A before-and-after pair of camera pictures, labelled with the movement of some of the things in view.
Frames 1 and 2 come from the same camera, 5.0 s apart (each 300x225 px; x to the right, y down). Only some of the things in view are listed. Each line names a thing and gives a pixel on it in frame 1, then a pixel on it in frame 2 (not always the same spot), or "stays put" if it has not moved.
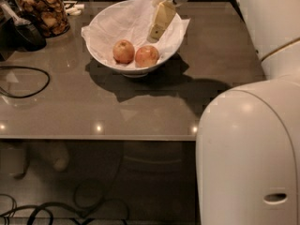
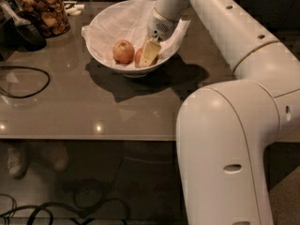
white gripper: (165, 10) -> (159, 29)
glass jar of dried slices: (44, 6) stays put
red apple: (146, 56) stays put
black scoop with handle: (18, 35) stays put
